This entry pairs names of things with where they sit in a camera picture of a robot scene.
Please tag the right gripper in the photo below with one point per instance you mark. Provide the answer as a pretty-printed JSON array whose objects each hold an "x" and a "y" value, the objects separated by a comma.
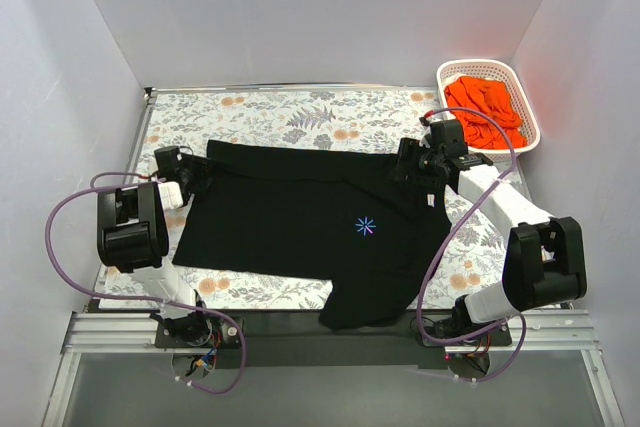
[{"x": 407, "y": 163}]

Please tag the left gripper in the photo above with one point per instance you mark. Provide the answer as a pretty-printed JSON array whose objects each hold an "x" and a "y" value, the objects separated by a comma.
[{"x": 195, "y": 175}]

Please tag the black t shirt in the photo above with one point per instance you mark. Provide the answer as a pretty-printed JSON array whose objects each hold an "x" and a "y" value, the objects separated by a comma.
[{"x": 327, "y": 215}]

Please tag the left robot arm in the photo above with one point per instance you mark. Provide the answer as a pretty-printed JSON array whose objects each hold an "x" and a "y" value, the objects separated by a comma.
[{"x": 132, "y": 236}]

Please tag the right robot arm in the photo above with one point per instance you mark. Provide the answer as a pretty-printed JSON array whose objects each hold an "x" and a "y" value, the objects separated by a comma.
[{"x": 544, "y": 262}]

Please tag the floral patterned table mat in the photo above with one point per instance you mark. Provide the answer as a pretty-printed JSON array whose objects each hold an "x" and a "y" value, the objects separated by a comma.
[{"x": 359, "y": 121}]

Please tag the orange t shirt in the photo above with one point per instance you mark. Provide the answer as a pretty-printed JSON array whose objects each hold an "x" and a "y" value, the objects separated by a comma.
[{"x": 490, "y": 97}]

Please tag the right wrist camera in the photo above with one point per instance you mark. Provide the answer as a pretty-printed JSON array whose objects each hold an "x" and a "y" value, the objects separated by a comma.
[{"x": 444, "y": 137}]

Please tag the aluminium back rail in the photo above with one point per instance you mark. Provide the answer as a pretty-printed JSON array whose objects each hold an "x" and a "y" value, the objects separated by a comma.
[{"x": 283, "y": 87}]

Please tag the aluminium rail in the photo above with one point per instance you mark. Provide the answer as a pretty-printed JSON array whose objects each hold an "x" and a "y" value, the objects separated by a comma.
[
  {"x": 283, "y": 87},
  {"x": 547, "y": 330}
]

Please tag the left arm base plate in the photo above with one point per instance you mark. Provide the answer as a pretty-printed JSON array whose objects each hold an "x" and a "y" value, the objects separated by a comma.
[{"x": 199, "y": 332}]

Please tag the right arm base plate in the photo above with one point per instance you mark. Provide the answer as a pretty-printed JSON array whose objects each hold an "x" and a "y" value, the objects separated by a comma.
[{"x": 438, "y": 328}]

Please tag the aluminium front rail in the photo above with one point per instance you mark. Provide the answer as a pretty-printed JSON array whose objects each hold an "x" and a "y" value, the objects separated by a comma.
[{"x": 547, "y": 330}]

